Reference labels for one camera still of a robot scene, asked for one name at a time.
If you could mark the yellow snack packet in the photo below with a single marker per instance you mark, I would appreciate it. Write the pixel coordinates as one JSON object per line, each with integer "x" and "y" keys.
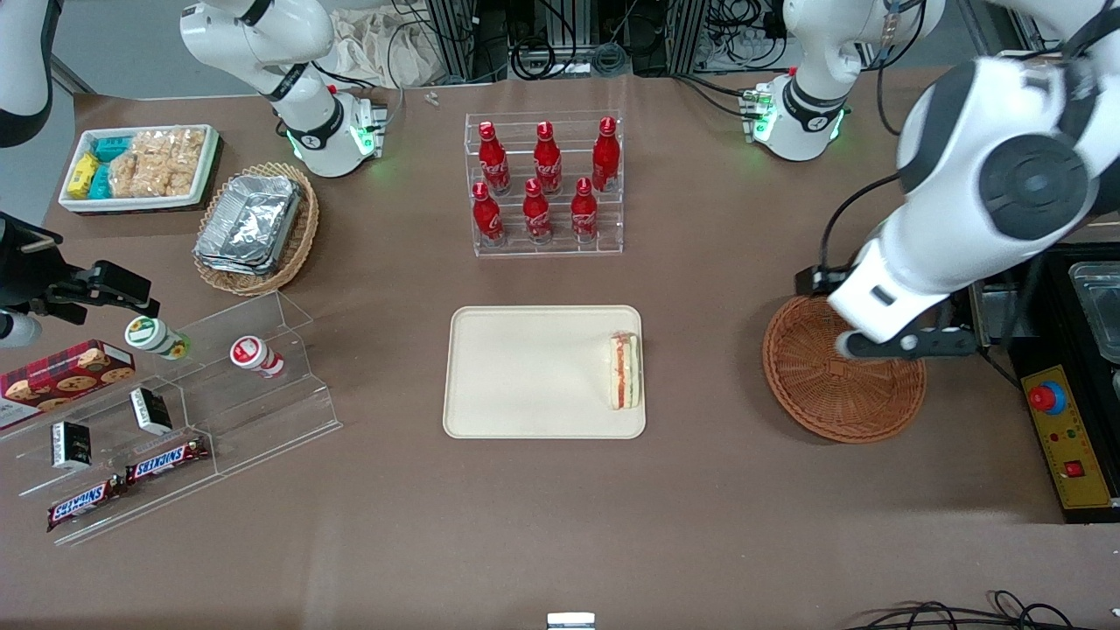
{"x": 83, "y": 173}

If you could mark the triangle sandwich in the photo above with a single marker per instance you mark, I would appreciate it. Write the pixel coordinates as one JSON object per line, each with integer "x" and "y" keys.
{"x": 625, "y": 372}

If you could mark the clear acrylic bottle rack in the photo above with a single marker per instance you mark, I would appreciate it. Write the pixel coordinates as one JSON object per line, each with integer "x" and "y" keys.
{"x": 604, "y": 236}

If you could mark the beige plastic serving tray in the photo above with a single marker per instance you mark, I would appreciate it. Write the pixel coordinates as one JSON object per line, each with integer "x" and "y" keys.
{"x": 534, "y": 376}

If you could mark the white bracket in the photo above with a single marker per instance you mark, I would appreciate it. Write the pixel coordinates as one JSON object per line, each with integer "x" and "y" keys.
{"x": 570, "y": 621}

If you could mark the oval tan wicker basket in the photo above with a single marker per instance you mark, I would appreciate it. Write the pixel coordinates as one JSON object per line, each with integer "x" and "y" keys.
{"x": 302, "y": 236}

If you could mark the white plastic snack tray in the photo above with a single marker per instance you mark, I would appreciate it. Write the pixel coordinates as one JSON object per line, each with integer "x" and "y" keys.
{"x": 201, "y": 179}

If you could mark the snickers chocolate bar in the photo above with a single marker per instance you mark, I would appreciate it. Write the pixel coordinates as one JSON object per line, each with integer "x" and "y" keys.
{"x": 86, "y": 503}
{"x": 166, "y": 461}

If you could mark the red plaid cookie box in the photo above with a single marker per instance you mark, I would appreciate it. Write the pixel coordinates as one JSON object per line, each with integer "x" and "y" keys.
{"x": 66, "y": 376}

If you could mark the red cola bottle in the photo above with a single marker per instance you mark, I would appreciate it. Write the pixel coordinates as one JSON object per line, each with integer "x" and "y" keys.
{"x": 487, "y": 219}
{"x": 494, "y": 162}
{"x": 605, "y": 162}
{"x": 536, "y": 214}
{"x": 548, "y": 162}
{"x": 584, "y": 214}

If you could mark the steel pan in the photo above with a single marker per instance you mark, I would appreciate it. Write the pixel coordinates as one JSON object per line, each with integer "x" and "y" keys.
{"x": 1098, "y": 306}

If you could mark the red rocker switch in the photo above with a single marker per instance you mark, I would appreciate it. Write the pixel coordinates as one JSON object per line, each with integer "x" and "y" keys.
{"x": 1074, "y": 469}

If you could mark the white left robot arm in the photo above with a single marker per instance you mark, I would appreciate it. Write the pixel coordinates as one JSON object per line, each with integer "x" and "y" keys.
{"x": 962, "y": 175}

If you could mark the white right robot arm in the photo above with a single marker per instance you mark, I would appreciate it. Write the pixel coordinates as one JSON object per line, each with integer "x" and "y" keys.
{"x": 306, "y": 122}

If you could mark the black box with yellow panel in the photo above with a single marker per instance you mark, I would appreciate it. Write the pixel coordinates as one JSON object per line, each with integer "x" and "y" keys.
{"x": 1072, "y": 437}

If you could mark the red label yogurt cup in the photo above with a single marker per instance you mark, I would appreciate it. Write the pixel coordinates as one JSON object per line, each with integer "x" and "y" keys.
{"x": 255, "y": 356}

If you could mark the round brown wicker basket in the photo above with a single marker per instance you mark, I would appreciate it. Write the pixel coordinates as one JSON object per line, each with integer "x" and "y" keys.
{"x": 840, "y": 398}

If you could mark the small black carton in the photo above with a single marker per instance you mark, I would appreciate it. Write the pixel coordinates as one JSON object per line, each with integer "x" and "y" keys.
{"x": 72, "y": 446}
{"x": 151, "y": 411}

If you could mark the aluminium foil tray stack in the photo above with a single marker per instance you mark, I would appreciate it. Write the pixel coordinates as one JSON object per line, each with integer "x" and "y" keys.
{"x": 249, "y": 223}

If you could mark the black appliance housing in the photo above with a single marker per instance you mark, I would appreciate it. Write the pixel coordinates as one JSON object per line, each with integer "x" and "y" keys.
{"x": 1050, "y": 297}

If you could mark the green label yogurt cup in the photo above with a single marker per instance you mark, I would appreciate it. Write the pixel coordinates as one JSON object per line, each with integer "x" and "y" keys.
{"x": 156, "y": 337}

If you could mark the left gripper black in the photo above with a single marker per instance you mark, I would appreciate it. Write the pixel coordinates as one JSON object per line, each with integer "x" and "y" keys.
{"x": 815, "y": 280}

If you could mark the bagged rice crackers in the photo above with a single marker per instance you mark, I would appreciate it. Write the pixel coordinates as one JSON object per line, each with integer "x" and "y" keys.
{"x": 157, "y": 162}

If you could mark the teal snack packet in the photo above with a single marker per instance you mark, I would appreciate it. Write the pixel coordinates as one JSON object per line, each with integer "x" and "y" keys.
{"x": 100, "y": 182}
{"x": 114, "y": 147}

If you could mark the red emergency stop button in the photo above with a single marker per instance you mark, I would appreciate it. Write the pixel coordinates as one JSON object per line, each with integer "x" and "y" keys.
{"x": 1046, "y": 398}

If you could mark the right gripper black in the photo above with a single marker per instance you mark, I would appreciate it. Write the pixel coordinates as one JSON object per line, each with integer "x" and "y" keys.
{"x": 19, "y": 267}

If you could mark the clear acrylic stepped display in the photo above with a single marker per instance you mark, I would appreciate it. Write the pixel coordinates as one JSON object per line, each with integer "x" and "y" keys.
{"x": 262, "y": 411}

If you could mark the beige cloth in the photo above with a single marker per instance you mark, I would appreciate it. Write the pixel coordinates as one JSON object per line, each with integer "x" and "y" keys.
{"x": 376, "y": 48}

